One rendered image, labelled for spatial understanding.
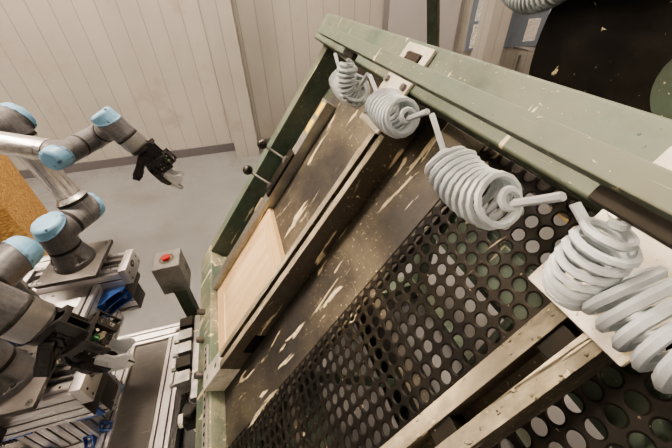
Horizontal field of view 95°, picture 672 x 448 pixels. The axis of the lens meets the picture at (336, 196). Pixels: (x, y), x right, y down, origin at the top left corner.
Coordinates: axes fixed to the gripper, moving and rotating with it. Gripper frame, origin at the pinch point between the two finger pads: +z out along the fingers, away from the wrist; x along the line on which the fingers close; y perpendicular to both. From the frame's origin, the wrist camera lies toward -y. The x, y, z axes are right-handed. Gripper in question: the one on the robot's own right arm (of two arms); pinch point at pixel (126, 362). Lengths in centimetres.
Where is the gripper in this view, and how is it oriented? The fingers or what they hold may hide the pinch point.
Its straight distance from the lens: 93.2
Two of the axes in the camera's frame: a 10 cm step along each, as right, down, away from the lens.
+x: -2.5, -5.6, 7.9
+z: 4.7, 6.4, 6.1
